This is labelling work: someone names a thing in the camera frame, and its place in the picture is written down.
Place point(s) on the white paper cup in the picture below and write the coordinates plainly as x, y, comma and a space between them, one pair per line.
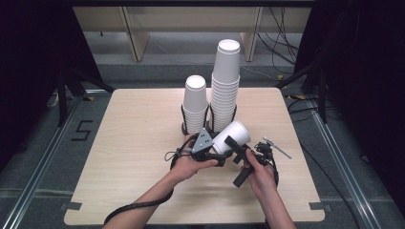
234, 135

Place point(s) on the dark curtain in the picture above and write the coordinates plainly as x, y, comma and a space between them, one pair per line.
31, 63
366, 79

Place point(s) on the beige desk leg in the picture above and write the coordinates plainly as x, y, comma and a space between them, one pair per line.
137, 41
251, 41

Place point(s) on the person's right hand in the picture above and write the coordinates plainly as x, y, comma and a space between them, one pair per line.
262, 178

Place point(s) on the black metal stand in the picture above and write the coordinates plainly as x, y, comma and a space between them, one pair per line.
62, 101
322, 95

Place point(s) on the stack of white paper cups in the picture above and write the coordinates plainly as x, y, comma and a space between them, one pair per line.
195, 98
226, 73

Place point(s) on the yellow black tape piece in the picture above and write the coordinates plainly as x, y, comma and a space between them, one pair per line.
280, 77
296, 97
89, 98

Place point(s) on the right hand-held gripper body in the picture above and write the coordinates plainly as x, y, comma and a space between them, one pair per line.
266, 152

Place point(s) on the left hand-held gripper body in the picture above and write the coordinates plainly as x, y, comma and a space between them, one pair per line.
202, 141

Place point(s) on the beige back panel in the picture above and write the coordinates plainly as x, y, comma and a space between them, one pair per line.
191, 19

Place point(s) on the aluminium floor rail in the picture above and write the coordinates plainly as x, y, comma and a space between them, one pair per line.
344, 171
38, 171

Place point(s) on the person's left hand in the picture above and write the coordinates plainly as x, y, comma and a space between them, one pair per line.
184, 165

